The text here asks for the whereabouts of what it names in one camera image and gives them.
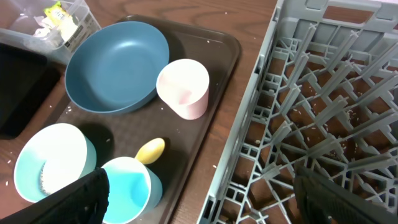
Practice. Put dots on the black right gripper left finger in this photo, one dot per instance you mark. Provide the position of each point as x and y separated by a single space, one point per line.
83 201

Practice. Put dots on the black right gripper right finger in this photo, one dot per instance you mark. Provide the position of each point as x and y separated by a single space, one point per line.
318 198

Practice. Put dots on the light blue plastic cup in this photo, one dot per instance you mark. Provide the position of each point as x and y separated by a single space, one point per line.
133 190

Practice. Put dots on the pink plastic cup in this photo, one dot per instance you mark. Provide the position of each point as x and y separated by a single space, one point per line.
184 86

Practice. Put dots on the green snack wrapper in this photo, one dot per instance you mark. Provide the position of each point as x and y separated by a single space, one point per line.
61 20

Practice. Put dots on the grey dishwasher rack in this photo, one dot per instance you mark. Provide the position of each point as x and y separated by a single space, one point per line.
323 94

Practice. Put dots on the black waste tray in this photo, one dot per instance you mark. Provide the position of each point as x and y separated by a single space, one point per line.
27 78

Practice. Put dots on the clear plastic waste bin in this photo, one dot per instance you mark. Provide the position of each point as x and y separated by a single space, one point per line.
18 26

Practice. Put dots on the light blue rice bowl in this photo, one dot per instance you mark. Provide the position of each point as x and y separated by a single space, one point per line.
53 158

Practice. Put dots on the dark brown serving tray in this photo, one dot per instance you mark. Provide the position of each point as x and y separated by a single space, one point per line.
123 134

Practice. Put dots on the yellow plastic spoon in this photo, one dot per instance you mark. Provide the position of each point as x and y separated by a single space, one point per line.
150 151

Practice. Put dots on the dark blue bowl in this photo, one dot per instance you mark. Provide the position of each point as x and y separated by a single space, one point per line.
116 69

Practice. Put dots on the crumpled white tissue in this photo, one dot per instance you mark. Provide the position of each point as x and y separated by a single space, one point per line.
46 27

